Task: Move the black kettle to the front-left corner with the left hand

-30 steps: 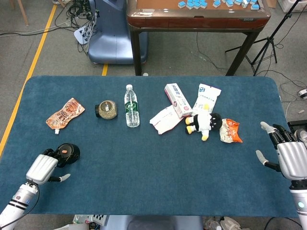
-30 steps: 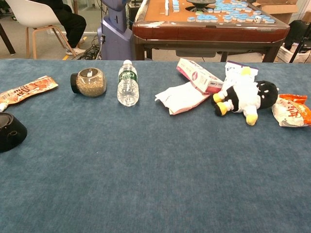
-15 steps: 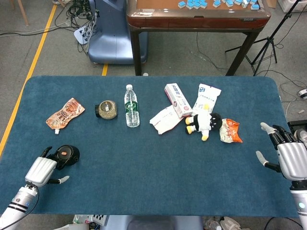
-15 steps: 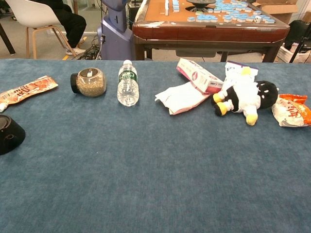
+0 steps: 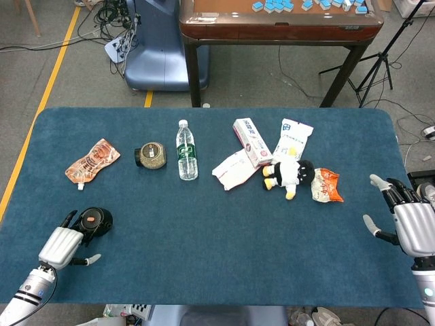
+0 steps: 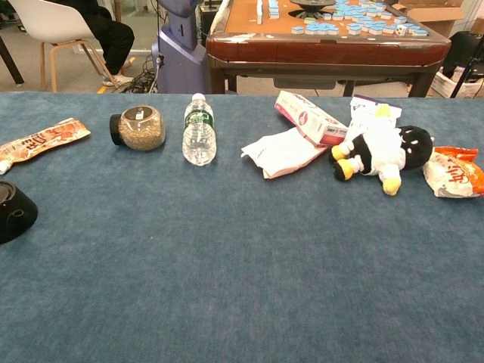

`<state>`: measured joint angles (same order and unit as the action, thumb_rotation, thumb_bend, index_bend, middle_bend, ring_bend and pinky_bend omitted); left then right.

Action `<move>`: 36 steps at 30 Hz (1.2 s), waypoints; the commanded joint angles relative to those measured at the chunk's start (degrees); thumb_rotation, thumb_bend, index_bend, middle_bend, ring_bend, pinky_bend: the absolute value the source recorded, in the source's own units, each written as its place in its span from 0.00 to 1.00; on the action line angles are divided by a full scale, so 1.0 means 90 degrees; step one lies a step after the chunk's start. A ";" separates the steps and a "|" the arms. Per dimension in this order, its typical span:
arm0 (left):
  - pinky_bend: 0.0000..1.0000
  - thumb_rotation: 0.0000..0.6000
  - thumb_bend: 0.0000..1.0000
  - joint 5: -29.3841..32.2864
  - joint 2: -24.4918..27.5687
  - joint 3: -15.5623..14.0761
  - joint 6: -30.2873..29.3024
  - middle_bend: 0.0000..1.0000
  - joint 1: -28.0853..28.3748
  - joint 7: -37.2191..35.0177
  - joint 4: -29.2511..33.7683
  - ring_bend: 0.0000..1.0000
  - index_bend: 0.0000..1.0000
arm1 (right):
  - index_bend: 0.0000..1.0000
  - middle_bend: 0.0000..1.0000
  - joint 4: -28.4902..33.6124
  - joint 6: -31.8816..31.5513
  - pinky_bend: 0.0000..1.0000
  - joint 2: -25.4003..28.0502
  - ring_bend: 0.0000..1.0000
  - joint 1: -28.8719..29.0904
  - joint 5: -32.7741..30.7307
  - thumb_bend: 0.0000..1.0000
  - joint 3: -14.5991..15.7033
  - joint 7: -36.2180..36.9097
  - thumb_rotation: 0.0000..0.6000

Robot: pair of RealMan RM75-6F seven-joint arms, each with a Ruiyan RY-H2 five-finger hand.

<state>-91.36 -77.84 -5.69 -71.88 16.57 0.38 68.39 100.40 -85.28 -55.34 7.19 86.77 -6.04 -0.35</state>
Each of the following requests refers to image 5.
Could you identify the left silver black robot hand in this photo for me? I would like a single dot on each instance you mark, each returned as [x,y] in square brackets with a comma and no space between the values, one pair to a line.
[61,246]

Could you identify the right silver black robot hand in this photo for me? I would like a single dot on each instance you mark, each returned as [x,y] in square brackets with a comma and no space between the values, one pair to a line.
[416,231]

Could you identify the black round container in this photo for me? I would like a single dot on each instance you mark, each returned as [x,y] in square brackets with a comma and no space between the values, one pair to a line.
[92,220]

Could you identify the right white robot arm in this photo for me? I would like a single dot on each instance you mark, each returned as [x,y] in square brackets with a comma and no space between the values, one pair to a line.
[425,288]

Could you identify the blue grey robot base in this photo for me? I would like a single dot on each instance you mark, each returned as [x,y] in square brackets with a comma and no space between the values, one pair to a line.
[163,51]

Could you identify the grey sneaker beside black box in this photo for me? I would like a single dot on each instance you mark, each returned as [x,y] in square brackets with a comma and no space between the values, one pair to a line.
[430,193]

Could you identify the black box on floor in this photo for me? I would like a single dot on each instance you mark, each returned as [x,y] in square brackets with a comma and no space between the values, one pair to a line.
[421,176]

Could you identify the orange spout pouch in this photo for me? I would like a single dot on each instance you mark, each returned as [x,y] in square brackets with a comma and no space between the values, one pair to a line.
[91,159]

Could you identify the orange white snack packet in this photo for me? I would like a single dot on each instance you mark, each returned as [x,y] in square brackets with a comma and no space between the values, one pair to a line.
[328,186]

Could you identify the white power adapter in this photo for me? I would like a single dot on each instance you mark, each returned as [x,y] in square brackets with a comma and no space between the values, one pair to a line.
[429,131]

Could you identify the grey sneaker with white sole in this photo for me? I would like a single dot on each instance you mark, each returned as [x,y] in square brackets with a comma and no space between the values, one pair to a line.
[324,317]

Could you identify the glass seed jar black lid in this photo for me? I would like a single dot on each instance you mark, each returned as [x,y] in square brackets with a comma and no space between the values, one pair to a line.
[153,156]

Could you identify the black white plush doll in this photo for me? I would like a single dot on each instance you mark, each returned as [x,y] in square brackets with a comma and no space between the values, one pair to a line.
[289,173]

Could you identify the clear water bottle green label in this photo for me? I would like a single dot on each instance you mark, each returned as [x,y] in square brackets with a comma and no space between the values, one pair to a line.
[187,159]

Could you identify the white bag blue print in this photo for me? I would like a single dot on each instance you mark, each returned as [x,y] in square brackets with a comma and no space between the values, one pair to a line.
[292,136]

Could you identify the short yellow floor tape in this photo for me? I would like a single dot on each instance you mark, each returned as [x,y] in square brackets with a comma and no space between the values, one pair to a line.
[149,98]

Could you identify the blue grey robot torso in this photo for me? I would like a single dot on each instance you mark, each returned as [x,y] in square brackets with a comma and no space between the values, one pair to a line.
[217,317]

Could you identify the blue felt table cover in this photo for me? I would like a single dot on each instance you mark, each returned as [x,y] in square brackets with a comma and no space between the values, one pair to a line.
[238,237]

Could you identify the white pink toothpaste box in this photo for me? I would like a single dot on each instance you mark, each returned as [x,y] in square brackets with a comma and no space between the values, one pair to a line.
[253,142]

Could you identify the long yellow floor tape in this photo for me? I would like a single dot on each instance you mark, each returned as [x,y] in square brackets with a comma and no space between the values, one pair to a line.
[57,57]

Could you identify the white pouch red print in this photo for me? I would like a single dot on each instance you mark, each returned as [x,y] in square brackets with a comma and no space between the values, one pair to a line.
[234,169]

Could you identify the white power strip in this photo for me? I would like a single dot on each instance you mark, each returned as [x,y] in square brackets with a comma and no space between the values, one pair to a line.
[113,51]

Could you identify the black tripod stand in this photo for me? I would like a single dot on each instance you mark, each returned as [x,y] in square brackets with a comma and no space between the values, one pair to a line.
[408,23]

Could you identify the white storage box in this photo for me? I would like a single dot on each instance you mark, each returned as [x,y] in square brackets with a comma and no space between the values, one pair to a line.
[413,8]

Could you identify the blue mahjong tile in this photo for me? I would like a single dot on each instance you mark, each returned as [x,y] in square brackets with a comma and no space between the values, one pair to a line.
[360,9]
[257,5]

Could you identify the wooden furniture leg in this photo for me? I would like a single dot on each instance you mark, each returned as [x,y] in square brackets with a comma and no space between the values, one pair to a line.
[33,17]

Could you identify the white faced mahjong tile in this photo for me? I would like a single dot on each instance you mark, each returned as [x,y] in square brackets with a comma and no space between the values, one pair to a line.
[347,4]

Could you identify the brown mahjong table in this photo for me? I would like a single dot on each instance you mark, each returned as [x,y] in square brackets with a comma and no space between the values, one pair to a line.
[272,30]

